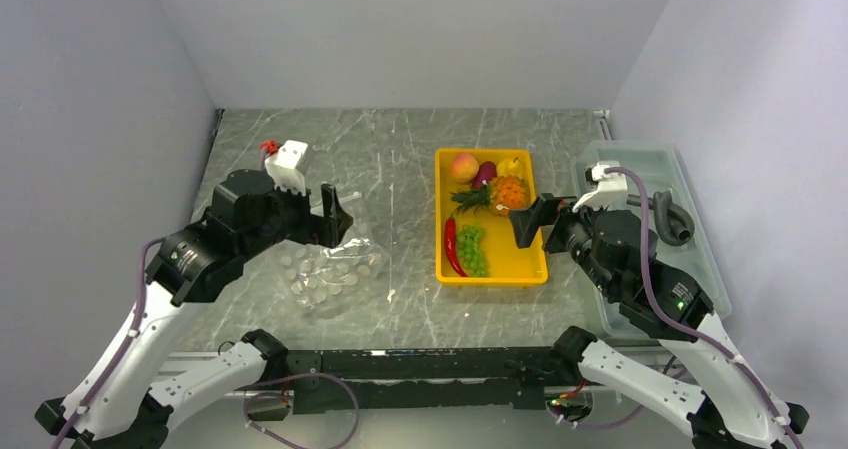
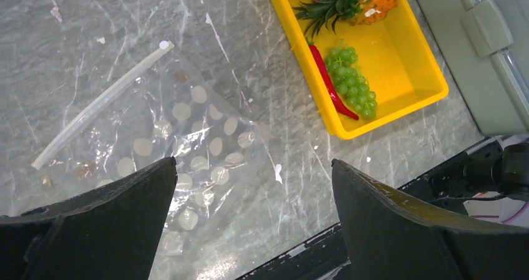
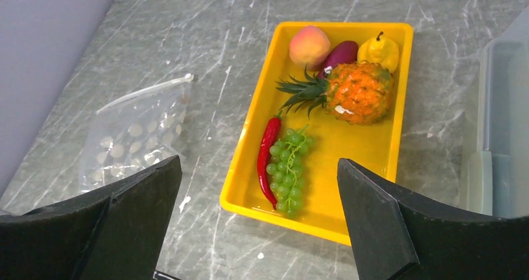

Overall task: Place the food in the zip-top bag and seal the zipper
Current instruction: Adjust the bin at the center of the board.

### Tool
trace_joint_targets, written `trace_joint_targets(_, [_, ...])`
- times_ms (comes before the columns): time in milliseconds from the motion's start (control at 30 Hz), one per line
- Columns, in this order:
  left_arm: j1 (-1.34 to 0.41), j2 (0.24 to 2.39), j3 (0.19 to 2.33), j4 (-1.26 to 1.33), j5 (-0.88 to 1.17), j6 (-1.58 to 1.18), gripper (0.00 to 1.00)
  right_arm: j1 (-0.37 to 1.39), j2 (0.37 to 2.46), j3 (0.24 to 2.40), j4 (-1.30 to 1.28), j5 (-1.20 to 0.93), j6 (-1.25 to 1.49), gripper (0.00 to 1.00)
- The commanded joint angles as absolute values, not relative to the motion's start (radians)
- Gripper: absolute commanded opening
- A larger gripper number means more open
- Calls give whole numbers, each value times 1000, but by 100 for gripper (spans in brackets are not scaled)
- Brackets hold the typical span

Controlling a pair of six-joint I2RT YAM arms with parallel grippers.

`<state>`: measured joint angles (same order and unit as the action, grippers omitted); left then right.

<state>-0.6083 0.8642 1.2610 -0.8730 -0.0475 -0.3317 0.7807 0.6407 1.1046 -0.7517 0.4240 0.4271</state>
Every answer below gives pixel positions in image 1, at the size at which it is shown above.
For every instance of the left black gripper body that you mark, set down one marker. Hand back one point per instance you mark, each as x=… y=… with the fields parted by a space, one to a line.
x=292 y=218

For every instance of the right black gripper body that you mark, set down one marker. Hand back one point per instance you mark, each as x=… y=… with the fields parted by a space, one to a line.
x=572 y=229

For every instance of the yellow plastic tray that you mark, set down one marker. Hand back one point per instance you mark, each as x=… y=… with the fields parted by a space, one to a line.
x=505 y=264

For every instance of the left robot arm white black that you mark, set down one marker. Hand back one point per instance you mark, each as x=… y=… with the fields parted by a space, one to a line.
x=121 y=403

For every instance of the clear dotted zip top bag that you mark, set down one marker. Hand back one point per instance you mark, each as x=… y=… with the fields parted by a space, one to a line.
x=325 y=282

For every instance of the toy peach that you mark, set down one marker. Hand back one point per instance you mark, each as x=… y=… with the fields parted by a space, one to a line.
x=464 y=168

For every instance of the red toy chili pepper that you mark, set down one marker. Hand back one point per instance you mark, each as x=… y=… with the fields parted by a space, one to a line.
x=450 y=248

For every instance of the black base frame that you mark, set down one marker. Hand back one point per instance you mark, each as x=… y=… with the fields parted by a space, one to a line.
x=523 y=378

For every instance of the green toy grapes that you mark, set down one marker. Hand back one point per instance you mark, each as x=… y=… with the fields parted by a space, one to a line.
x=470 y=252

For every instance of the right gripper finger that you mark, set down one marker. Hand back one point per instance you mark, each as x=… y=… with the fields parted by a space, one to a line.
x=550 y=205
x=526 y=223

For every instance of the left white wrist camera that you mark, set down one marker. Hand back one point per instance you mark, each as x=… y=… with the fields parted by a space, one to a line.
x=287 y=164

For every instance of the clear plastic storage box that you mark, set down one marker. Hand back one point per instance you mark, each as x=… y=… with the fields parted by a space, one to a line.
x=659 y=168

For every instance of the yellow toy pear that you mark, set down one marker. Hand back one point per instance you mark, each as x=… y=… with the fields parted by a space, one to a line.
x=509 y=167

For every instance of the purple toy eggplant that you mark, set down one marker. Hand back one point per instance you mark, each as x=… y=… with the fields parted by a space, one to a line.
x=486 y=172

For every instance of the orange toy pineapple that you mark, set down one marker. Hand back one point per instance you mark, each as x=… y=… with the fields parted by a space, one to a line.
x=500 y=196

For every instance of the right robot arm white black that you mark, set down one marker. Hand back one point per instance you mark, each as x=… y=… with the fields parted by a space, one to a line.
x=726 y=405

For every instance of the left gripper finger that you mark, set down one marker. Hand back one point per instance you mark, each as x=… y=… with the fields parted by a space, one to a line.
x=344 y=222
x=333 y=218

